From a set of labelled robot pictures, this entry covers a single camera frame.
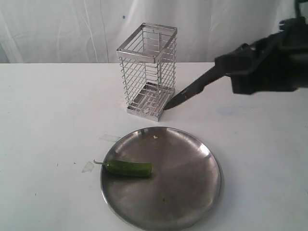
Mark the white backdrop curtain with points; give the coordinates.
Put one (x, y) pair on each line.
(90, 31)

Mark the clear tape piece near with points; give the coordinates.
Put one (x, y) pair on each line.
(89, 166)

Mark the wire metal utensil holder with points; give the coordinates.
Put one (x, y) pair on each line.
(148, 69)

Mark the green chili pepper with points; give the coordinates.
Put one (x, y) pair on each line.
(124, 168)

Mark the clear tape piece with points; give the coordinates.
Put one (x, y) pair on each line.
(110, 138)
(89, 166)

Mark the clear tape piece far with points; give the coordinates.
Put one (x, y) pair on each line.
(110, 138)

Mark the black knife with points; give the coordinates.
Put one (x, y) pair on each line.
(196, 87)

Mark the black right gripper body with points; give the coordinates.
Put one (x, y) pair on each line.
(286, 69)

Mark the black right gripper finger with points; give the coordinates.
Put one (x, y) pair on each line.
(248, 57)
(247, 83)

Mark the round stainless steel plate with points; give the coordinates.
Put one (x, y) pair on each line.
(184, 185)

